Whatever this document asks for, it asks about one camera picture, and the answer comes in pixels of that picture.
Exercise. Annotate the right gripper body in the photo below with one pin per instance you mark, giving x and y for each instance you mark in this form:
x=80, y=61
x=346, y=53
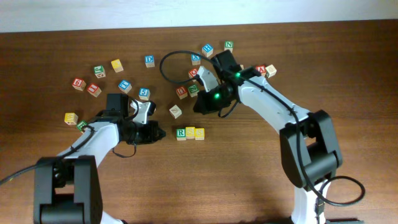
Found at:
x=219, y=84

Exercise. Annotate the yellow S block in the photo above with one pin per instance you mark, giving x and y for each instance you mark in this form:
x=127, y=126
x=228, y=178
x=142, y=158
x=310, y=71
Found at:
x=199, y=133
x=190, y=132

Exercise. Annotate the green R block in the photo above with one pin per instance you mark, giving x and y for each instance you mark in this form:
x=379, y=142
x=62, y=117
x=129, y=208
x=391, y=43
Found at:
x=181, y=134

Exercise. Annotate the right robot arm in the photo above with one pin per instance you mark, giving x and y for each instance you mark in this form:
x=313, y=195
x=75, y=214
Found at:
x=310, y=153

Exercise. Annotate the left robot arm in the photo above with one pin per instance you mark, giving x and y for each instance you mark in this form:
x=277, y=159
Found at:
x=67, y=187

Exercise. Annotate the blue T block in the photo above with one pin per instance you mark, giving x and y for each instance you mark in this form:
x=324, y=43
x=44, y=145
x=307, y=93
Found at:
x=125, y=86

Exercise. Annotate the blue H block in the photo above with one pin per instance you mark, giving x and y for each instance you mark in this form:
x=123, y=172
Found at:
x=207, y=50

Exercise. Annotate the green N block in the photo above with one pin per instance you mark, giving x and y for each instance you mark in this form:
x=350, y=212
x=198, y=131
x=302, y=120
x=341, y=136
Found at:
x=228, y=45

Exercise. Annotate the blue 5 block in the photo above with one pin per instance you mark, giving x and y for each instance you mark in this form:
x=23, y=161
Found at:
x=144, y=94

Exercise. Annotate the red I block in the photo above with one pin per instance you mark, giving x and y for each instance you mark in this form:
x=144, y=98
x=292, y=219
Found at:
x=94, y=90

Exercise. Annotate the blue X block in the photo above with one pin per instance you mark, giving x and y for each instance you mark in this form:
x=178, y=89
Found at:
x=196, y=60

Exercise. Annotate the red Q block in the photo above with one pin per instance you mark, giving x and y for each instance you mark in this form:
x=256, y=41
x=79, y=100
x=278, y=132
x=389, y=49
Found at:
x=192, y=73

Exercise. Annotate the green Z block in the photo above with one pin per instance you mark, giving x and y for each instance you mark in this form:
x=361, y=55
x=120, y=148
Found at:
x=193, y=90

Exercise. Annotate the red A block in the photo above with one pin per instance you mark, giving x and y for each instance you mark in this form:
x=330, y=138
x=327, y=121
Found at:
x=261, y=69

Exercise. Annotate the green C block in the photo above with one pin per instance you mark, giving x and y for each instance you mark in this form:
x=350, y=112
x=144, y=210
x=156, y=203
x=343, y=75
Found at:
x=99, y=71

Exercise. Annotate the yellow block top left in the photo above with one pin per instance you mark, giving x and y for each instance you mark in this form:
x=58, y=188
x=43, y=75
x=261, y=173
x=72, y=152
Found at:
x=117, y=65

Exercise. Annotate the green B block lower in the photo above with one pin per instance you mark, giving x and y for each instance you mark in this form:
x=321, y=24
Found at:
x=80, y=126

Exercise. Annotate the red 6 block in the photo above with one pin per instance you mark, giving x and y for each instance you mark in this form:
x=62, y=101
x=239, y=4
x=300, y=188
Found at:
x=79, y=84

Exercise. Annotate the red U block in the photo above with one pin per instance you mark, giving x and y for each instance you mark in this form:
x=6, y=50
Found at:
x=181, y=92

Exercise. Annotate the plain wooden block right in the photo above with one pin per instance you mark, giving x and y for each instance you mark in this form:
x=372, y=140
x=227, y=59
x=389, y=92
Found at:
x=270, y=71

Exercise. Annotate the plain wooden block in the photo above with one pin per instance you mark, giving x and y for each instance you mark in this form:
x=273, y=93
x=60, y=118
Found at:
x=270, y=71
x=175, y=111

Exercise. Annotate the yellow W block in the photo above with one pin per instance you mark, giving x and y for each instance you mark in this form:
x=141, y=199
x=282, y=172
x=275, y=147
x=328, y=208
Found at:
x=71, y=118

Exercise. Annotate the blue D block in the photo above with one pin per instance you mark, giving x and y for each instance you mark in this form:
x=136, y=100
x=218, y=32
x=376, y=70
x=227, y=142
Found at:
x=149, y=61

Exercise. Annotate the plain wooden block centre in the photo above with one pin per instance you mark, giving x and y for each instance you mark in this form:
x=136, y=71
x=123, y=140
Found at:
x=175, y=111

